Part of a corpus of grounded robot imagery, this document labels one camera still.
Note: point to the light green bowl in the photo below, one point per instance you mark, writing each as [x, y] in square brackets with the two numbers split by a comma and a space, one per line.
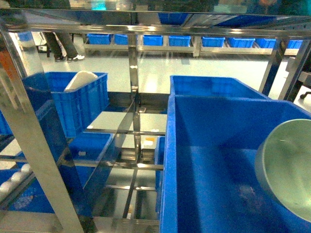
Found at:
[283, 166]

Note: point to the blue bin lower shelf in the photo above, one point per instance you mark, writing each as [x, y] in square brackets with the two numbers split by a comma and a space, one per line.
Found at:
[92, 156]

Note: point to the blue bin behind front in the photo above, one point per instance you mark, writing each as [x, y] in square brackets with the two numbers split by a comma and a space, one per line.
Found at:
[207, 86]

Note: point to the blue crate with plate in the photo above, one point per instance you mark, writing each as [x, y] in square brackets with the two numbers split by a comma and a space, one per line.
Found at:
[76, 109]

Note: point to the white plate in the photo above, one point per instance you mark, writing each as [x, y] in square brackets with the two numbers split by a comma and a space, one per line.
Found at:
[80, 79]

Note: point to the large blue bin front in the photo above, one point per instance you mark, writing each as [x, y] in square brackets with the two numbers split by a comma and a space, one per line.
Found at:
[209, 182]

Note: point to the person legs dark trousers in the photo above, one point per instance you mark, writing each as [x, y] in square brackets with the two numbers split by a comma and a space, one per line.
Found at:
[66, 42]

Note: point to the steel rack upright post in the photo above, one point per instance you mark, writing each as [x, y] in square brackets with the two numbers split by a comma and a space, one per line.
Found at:
[27, 105]

